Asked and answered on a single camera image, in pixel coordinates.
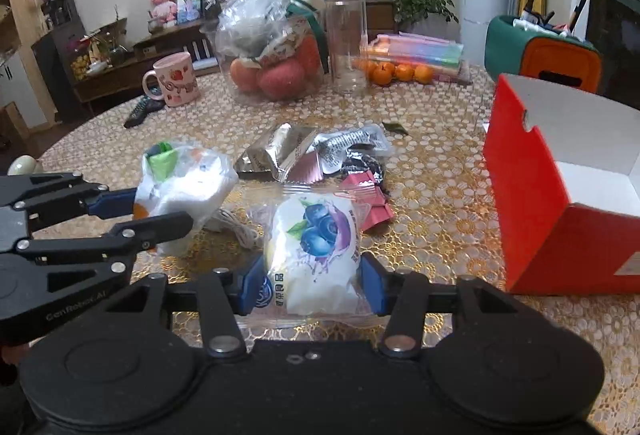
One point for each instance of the makeup brush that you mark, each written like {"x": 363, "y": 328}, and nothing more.
{"x": 582, "y": 2}

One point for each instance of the dark wooden TV cabinet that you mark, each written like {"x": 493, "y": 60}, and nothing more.
{"x": 115, "y": 75}

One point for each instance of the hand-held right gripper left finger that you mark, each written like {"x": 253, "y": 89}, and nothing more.
{"x": 254, "y": 287}

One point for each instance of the tangerine with stem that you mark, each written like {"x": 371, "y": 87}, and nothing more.
{"x": 383, "y": 74}

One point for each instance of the pink foil packet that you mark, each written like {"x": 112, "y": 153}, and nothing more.
{"x": 307, "y": 170}

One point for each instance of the large red apple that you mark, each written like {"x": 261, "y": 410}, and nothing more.
{"x": 282, "y": 80}

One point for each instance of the brown silver foil packet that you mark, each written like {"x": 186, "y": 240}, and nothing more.
{"x": 272, "y": 150}

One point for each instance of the desktop with gold floral cover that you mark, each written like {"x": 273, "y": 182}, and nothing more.
{"x": 440, "y": 195}

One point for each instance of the pink plush toy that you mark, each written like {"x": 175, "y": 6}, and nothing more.
{"x": 164, "y": 2}

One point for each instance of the printed gift bag green ribbon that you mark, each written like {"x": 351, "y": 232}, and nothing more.
{"x": 305, "y": 15}

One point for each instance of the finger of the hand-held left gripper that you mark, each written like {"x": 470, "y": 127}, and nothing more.
{"x": 150, "y": 231}
{"x": 115, "y": 204}

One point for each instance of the black remote control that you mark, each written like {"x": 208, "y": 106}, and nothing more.
{"x": 142, "y": 112}

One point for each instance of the clear glass jar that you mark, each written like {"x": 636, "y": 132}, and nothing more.
{"x": 346, "y": 40}

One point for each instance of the pink strawberry mug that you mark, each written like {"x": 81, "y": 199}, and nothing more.
{"x": 175, "y": 80}

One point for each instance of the clear plastic bag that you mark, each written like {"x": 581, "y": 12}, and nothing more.
{"x": 240, "y": 30}

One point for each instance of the dark wooden side cabinet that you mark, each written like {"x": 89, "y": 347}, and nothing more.
{"x": 55, "y": 65}

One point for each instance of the red cardboard box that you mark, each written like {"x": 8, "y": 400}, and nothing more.
{"x": 530, "y": 195}

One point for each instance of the blueberry print bread packet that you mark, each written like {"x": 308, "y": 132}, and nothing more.
{"x": 320, "y": 235}

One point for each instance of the white round object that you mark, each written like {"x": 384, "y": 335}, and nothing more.
{"x": 22, "y": 165}

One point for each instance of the green orange desk organizer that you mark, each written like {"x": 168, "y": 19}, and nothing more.
{"x": 505, "y": 45}

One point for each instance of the white plastic bag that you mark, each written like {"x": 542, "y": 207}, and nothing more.
{"x": 200, "y": 190}

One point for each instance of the silver printed sachet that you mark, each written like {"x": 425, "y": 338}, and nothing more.
{"x": 345, "y": 142}

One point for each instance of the dark patterned packet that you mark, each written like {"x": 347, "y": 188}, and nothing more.
{"x": 367, "y": 165}

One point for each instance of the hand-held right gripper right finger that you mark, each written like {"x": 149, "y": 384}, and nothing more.
{"x": 374, "y": 287}

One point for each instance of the white tube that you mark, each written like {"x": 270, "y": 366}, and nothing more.
{"x": 537, "y": 26}

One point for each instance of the red foil packet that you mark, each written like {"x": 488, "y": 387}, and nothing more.
{"x": 357, "y": 182}
{"x": 375, "y": 211}

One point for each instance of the pastel pen case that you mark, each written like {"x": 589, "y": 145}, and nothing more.
{"x": 425, "y": 50}

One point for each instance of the green leaf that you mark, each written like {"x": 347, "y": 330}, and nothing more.
{"x": 395, "y": 127}

